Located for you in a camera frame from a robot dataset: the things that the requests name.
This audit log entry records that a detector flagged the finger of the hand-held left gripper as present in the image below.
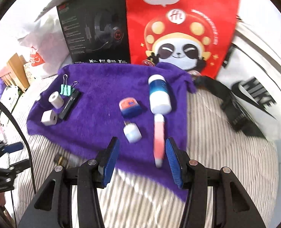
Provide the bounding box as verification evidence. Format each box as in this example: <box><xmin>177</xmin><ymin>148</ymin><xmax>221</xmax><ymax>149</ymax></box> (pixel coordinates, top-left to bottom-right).
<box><xmin>9</xmin><ymin>159</ymin><xmax>30</xmax><ymax>171</ymax></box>
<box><xmin>0</xmin><ymin>141</ymin><xmax>24</xmax><ymax>162</ymax></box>

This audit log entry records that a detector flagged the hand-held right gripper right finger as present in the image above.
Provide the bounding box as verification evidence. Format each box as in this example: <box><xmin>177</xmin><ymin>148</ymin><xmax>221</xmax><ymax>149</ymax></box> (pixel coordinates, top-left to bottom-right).
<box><xmin>165</xmin><ymin>138</ymin><xmax>267</xmax><ymax>228</ymax></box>

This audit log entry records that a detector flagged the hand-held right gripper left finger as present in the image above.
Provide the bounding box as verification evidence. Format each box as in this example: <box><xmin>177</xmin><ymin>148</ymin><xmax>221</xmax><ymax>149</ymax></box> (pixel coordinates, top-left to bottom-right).
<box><xmin>18</xmin><ymin>136</ymin><xmax>120</xmax><ymax>228</ymax></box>

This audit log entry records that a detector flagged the pink and white tube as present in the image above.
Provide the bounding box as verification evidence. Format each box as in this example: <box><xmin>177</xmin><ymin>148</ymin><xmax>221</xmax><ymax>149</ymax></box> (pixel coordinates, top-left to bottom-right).
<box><xmin>153</xmin><ymin>114</ymin><xmax>166</xmax><ymax>168</ymax></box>

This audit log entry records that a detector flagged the small white charger plug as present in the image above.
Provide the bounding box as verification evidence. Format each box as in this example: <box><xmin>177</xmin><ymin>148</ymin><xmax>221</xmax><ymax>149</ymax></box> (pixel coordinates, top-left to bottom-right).
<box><xmin>123</xmin><ymin>121</ymin><xmax>141</xmax><ymax>143</ymax></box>

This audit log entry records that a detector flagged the white cube charger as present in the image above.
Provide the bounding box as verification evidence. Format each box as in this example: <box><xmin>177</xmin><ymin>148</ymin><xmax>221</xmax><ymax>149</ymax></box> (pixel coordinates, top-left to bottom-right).
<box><xmin>41</xmin><ymin>110</ymin><xmax>58</xmax><ymax>126</ymax></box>

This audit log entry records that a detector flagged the white tape roll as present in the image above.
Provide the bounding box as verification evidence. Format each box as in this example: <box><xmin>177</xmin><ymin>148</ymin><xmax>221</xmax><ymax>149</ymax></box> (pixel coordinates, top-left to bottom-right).
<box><xmin>48</xmin><ymin>91</ymin><xmax>64</xmax><ymax>110</ymax></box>

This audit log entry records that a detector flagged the black rectangular item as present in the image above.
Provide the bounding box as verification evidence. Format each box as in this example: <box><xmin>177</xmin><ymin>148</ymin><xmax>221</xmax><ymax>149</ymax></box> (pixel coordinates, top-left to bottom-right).
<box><xmin>58</xmin><ymin>81</ymin><xmax>82</xmax><ymax>121</ymax></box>

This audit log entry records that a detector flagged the white and blue bottle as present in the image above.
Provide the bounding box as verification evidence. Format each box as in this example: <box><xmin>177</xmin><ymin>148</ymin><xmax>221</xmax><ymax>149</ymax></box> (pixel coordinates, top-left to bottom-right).
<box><xmin>148</xmin><ymin>74</ymin><xmax>173</xmax><ymax>113</ymax></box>

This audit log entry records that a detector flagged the green binder clip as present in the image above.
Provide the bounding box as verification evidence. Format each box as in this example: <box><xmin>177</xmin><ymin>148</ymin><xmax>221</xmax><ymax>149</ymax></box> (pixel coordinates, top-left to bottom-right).
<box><xmin>60</xmin><ymin>74</ymin><xmax>75</xmax><ymax>96</ymax></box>

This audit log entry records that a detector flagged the striped bed sheet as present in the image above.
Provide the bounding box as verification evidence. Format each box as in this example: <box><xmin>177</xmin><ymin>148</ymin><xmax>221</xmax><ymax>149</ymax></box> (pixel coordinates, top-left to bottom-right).
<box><xmin>3</xmin><ymin>76</ymin><xmax>280</xmax><ymax>228</ymax></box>

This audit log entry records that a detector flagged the small clear bottle brown cap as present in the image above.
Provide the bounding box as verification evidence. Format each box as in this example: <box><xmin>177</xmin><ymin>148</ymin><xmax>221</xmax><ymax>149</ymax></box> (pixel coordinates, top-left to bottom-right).
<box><xmin>54</xmin><ymin>154</ymin><xmax>84</xmax><ymax>168</ymax></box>

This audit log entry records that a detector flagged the purple fluffy cloth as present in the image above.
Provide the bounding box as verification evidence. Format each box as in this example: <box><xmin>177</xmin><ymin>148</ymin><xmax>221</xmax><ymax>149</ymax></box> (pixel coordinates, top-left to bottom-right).
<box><xmin>26</xmin><ymin>62</ymin><xmax>198</xmax><ymax>202</ymax></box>

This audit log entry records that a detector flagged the patterned small box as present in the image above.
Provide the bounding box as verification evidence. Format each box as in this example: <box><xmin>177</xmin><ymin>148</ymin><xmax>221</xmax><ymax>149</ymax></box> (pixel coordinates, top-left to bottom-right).
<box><xmin>24</xmin><ymin>62</ymin><xmax>36</xmax><ymax>86</ymax></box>

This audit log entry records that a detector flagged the wooden rack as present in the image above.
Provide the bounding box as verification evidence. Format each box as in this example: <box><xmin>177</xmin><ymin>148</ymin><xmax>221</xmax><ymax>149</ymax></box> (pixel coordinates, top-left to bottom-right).
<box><xmin>0</xmin><ymin>52</ymin><xmax>30</xmax><ymax>93</ymax></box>

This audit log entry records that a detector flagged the white plastic bag red logo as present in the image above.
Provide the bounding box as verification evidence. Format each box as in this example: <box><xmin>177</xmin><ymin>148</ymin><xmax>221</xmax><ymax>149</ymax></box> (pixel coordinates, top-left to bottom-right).
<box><xmin>17</xmin><ymin>14</ymin><xmax>73</xmax><ymax>79</ymax></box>

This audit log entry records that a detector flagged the white bag black print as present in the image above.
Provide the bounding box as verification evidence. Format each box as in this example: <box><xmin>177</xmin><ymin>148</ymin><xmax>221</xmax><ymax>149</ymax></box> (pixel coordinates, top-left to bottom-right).
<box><xmin>215</xmin><ymin>17</ymin><xmax>281</xmax><ymax>140</ymax></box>

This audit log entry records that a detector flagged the black headset box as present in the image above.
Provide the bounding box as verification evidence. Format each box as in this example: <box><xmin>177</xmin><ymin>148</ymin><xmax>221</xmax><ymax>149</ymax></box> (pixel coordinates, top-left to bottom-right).
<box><xmin>56</xmin><ymin>0</ymin><xmax>131</xmax><ymax>64</ymax></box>

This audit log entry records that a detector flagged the red panda paper bag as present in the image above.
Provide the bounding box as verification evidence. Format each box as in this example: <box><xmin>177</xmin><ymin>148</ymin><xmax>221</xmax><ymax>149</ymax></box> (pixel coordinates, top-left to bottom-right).
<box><xmin>124</xmin><ymin>0</ymin><xmax>242</xmax><ymax>79</ymax></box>

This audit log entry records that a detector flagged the black cable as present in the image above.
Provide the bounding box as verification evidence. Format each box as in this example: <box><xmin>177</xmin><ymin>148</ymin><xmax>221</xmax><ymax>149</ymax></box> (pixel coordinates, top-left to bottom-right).
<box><xmin>0</xmin><ymin>94</ymin><xmax>36</xmax><ymax>193</ymax></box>

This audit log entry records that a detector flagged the black strap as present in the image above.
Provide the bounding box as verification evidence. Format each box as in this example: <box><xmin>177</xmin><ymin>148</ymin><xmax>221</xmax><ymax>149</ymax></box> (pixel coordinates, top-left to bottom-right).
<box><xmin>194</xmin><ymin>75</ymin><xmax>265</xmax><ymax>138</ymax></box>

